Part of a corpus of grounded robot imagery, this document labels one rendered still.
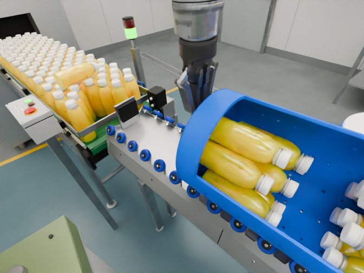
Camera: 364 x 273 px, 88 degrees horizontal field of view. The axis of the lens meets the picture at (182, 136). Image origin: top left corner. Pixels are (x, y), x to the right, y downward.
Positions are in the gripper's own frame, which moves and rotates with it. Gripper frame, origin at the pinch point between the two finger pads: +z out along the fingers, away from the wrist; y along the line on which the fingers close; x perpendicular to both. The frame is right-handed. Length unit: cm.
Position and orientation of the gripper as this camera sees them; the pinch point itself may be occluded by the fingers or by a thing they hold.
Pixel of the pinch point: (197, 118)
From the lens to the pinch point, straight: 50.6
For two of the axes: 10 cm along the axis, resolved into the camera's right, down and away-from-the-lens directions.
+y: -6.6, 5.4, -5.2
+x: 7.5, 4.2, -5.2
